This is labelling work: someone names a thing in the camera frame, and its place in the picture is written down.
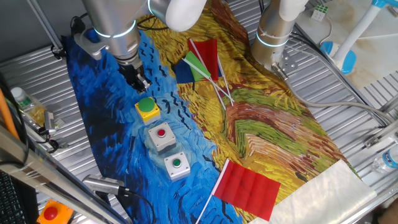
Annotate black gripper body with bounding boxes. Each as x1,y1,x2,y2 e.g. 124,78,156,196
118,58,146,86

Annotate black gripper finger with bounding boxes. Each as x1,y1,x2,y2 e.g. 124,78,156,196
139,73,154,91
132,75,146,94

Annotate yellow box green mushroom button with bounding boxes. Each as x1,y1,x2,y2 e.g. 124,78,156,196
134,96,162,126

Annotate grey box red button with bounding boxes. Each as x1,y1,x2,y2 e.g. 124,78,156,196
147,121,177,155

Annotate small dark blue flag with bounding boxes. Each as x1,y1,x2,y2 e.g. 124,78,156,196
173,55,234,107

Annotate small green flag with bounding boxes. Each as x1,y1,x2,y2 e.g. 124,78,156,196
182,50,235,103

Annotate small red flag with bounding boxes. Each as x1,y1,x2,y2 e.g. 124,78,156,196
187,37,227,111

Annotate grey metal rod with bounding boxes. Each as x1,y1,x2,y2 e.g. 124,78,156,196
26,0,65,54

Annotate grey box green button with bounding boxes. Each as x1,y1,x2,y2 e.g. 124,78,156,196
164,151,192,182

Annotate small silver clamp device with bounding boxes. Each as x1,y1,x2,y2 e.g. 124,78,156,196
42,110,65,137

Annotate silver ribbed handheld device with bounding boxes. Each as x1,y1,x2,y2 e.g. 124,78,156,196
81,174,126,196

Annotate plastic bottle yellow liquid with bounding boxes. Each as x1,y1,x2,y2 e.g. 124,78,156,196
10,86,47,127

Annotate painted landscape print cloth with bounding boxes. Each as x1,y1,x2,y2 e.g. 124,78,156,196
61,0,361,224

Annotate orange pole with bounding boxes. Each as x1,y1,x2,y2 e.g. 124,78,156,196
0,88,20,141

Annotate large red flag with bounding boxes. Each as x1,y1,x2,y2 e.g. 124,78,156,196
195,157,282,224

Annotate orange emergency stop box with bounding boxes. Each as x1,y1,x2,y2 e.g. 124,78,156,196
36,198,75,224

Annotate black keyboard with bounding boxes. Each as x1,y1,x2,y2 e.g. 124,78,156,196
0,170,40,224

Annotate rubik's cube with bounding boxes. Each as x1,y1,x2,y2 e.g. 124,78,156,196
311,3,329,22

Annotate white marbled sheet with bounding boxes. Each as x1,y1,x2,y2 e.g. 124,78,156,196
248,159,378,224

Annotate white and blue desk lamp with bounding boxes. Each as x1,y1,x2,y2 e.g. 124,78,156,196
320,0,398,75

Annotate water bottle blue label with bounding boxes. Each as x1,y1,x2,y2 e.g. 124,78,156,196
371,146,398,174

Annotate wrist camera with silver bracket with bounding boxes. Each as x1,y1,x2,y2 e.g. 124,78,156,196
70,12,109,62

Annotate black device cable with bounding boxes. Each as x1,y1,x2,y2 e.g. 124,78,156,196
117,185,157,224

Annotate thick black side cable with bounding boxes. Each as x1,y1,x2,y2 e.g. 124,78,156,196
0,73,30,167

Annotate aluminium frame beam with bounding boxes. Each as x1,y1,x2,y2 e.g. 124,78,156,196
0,124,129,224

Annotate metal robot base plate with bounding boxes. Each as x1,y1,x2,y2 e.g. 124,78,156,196
272,49,299,75

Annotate grey corrugated hose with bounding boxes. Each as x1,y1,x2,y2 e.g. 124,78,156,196
272,62,395,124

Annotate black base cable bundle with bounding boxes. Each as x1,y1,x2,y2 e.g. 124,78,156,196
290,23,388,127

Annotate aluminium profile bracket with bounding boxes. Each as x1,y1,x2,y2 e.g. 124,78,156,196
363,119,398,149

